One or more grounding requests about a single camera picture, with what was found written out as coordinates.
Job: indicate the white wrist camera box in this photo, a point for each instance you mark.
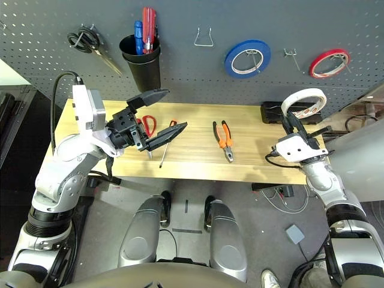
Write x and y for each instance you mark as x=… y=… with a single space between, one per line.
x=87 y=108
x=295 y=148

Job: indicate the large grey rounded housing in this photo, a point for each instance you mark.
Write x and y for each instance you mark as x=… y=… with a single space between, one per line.
x=360 y=162

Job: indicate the red tape roll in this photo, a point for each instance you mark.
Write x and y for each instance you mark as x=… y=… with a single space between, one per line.
x=313 y=66

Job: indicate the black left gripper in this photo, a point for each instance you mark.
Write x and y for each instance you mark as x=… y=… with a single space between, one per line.
x=123 y=129

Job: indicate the silver blue tape hook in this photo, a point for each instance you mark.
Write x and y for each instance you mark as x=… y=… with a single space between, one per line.
x=255 y=60

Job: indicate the white tape roll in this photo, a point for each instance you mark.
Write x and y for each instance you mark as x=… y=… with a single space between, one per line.
x=297 y=96

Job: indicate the silver red tape hook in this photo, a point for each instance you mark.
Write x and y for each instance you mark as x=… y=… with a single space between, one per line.
x=342 y=58

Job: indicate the silver empty spare hook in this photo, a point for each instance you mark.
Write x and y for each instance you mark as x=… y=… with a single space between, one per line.
x=2 y=25

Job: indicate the white sneaker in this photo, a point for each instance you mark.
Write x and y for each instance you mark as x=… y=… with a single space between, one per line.
x=270 y=280

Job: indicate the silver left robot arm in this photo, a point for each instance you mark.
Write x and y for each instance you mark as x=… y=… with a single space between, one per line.
x=69 y=168

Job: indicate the long black floor tape strip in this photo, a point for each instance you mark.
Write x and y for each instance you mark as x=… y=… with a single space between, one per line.
x=186 y=231

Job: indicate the black cup holder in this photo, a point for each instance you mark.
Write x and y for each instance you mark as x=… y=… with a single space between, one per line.
x=147 y=75

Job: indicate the black flat tool case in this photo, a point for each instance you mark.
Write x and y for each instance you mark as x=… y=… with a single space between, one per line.
x=271 y=114

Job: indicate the silver black scissors hook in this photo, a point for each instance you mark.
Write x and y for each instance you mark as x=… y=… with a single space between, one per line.
x=87 y=30

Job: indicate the grey foot pedal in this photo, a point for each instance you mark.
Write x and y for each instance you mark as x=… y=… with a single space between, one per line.
x=295 y=234

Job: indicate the silver robot leg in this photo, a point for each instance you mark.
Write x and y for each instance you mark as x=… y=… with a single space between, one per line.
x=228 y=240
x=141 y=234

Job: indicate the silver double peg hook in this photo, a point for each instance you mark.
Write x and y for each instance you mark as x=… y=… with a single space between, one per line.
x=295 y=61

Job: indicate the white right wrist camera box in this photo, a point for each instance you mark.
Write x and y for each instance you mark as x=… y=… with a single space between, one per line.
x=295 y=148

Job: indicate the silver robot left leg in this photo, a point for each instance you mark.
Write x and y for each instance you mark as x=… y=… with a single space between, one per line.
x=141 y=234

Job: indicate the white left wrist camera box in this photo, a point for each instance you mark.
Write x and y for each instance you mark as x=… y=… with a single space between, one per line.
x=87 y=108

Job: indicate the black flight case cabinet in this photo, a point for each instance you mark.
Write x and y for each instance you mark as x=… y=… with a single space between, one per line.
x=15 y=120

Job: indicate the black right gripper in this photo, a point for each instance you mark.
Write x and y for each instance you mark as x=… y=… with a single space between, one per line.
x=313 y=143

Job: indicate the silver robot right leg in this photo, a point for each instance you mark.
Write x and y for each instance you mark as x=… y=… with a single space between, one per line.
x=228 y=240

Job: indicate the black table support bracket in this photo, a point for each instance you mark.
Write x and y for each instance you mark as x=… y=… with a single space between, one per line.
x=105 y=181

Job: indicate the grey metal pegboard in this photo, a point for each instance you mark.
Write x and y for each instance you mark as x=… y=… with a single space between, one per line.
x=210 y=18

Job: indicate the grey robot torso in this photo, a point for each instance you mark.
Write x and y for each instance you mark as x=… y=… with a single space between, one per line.
x=156 y=279

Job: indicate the short black floor tape strip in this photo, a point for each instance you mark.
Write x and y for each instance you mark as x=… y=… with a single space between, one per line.
x=186 y=206

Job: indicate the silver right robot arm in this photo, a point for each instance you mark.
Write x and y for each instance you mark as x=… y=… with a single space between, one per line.
x=321 y=180

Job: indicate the blue tape roll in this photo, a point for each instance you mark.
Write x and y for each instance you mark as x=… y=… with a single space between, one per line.
x=229 y=61

